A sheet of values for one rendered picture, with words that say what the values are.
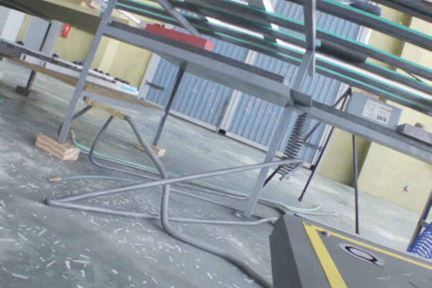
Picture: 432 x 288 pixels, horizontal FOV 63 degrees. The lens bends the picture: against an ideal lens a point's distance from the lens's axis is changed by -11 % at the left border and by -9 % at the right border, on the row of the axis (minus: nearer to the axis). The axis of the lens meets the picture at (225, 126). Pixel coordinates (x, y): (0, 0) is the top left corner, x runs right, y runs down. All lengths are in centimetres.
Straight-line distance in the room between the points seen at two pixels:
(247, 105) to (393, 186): 325
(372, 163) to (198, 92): 366
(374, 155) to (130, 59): 541
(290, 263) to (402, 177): 748
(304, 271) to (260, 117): 730
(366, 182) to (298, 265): 695
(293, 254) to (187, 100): 766
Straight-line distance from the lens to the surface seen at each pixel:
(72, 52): 951
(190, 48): 144
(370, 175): 719
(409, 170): 774
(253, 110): 753
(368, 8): 130
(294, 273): 23
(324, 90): 750
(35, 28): 1041
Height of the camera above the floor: 39
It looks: 2 degrees down
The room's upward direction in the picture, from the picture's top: 21 degrees clockwise
